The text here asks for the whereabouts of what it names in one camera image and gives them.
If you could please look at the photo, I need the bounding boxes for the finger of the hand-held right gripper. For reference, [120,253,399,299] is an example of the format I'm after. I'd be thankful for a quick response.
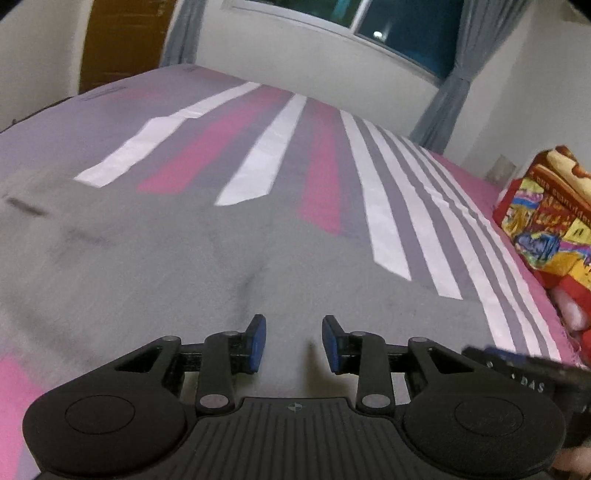
[462,345,563,371]

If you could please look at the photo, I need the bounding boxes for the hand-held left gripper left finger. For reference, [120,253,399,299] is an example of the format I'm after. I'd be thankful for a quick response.
[113,314,267,415]

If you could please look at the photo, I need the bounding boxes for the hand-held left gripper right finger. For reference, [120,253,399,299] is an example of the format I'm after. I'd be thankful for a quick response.
[321,314,482,415]

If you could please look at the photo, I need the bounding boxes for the grey pants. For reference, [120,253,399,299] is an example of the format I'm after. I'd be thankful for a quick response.
[0,172,505,403]

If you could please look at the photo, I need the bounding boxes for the person's right hand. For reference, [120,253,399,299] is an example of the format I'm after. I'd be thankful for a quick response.
[554,438,591,479]

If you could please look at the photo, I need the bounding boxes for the pink white cloth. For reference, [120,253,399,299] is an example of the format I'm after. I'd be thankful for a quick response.
[550,281,591,334]

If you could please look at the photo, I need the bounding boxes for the colourful printed blanket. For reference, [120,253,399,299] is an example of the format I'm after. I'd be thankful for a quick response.
[491,152,591,297]

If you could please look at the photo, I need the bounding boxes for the brown cream plush toy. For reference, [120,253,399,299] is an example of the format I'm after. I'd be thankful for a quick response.
[536,145,591,186]

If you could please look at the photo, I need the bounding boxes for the bed with striped sheet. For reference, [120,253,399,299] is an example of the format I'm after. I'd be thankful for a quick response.
[0,64,591,480]

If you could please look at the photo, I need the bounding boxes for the grey curtain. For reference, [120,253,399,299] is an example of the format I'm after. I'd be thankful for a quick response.
[408,0,533,156]
[161,0,209,68]

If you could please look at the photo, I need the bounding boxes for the sliding glass window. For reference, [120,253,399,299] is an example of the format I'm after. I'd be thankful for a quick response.
[222,0,468,87]

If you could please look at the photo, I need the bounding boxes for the brown wooden door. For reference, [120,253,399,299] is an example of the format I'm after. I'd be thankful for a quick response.
[78,0,179,94]

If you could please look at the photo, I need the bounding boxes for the grey wall plate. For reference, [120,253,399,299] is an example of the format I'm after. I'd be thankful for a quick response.
[488,156,516,184]

